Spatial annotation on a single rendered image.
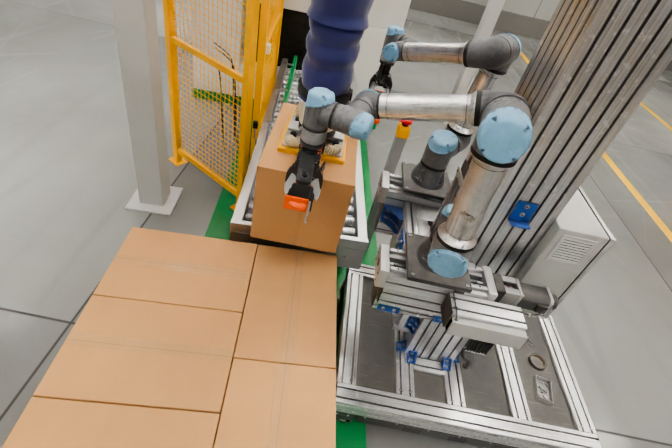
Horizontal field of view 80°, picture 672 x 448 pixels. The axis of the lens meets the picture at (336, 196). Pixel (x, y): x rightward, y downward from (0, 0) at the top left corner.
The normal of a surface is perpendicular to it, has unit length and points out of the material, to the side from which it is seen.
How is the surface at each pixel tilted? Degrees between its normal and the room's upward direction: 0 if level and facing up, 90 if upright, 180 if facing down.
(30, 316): 0
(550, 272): 90
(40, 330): 0
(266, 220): 90
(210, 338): 0
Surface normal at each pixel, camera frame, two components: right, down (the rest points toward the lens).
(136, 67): 0.00, 0.62
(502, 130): -0.33, 0.42
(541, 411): 0.19, -0.76
